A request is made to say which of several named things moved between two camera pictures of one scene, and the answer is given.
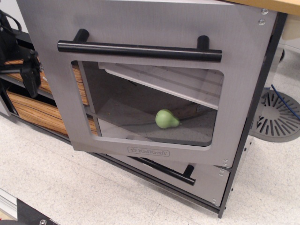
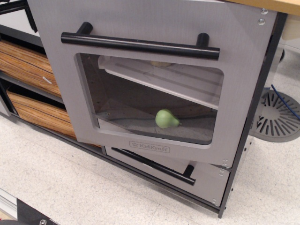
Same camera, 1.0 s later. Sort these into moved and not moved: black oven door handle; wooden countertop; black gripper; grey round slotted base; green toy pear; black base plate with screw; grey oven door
Moved: black oven door handle; grey oven door; black gripper
Not moved: grey round slotted base; green toy pear; wooden countertop; black base plate with screw
